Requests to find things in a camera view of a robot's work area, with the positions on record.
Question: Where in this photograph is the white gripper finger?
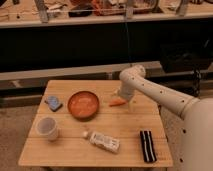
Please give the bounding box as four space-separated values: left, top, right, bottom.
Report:
113 89 119 96
127 100 134 112

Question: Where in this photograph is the orange pepper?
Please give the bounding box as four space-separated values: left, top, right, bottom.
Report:
109 99 127 107

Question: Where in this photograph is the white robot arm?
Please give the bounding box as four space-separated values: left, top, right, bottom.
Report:
118 65 213 171

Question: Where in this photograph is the white plastic bottle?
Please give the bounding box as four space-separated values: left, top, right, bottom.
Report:
83 131 120 153

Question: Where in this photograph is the wooden table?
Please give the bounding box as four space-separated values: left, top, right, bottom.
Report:
19 80 173 168

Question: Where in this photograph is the black white striped cloth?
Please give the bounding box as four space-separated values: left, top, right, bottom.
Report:
140 131 157 163

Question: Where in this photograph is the blue sponge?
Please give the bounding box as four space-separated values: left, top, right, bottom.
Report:
45 96 63 112

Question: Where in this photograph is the white plastic cup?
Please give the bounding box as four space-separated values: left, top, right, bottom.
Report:
36 117 59 141

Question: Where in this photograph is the cluttered background shelf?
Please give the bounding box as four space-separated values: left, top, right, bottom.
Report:
0 0 213 29

